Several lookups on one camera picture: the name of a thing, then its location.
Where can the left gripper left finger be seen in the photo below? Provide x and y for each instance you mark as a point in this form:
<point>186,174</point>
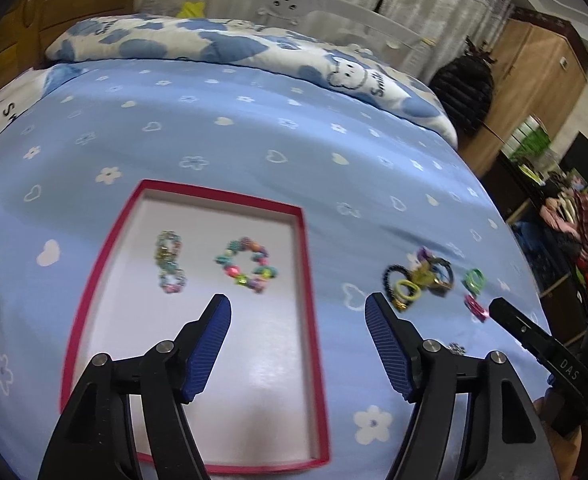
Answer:
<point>94,436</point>

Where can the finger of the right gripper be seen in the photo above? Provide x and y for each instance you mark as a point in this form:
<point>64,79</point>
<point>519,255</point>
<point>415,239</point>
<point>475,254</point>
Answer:
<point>548,352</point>

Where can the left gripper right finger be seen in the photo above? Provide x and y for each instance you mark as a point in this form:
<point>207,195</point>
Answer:
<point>503,437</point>

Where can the red jewelry tray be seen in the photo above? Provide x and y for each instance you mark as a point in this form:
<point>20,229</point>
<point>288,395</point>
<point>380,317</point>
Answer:
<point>172,248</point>

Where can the pink hair clip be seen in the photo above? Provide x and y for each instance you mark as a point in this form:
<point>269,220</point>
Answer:
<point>479,312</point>

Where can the gold square watch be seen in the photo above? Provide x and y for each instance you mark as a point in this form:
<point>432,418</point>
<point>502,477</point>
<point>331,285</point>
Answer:
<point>442,280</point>

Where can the yellow hair claw clip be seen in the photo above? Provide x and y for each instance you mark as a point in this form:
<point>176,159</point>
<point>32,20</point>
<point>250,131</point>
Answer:
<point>423,276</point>

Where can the person's right hand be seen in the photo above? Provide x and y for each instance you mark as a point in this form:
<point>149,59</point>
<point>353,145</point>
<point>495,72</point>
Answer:
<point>565,448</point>

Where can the pile of clothes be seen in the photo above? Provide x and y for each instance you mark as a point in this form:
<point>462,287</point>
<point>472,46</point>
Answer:
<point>564,209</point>

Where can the dark side cabinet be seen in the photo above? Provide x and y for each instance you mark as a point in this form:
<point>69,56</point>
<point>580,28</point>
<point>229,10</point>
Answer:
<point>563,292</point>

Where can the green and white boxes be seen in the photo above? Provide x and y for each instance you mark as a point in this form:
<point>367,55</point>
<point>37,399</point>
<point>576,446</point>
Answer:
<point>527,141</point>

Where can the blue patterned bed sheet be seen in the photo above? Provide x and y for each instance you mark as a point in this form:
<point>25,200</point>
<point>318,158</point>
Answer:
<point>374,190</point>

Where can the black hanging bag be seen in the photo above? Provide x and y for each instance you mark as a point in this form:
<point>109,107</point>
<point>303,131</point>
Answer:
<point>465,88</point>

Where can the wooden wardrobe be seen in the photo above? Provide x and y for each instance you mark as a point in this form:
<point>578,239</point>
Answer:
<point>540,72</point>

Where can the white printed pillow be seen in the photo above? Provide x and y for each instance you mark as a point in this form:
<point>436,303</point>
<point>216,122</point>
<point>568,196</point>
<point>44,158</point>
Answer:
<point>21,93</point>

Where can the blue cloud print quilt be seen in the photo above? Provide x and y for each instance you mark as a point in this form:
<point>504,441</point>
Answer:
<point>351,70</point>

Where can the yellow toy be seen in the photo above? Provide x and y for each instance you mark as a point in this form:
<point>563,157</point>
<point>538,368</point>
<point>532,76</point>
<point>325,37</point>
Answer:
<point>192,9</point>

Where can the white bed guard rail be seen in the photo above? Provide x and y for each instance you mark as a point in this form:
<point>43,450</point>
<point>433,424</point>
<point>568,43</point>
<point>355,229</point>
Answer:
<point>335,21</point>

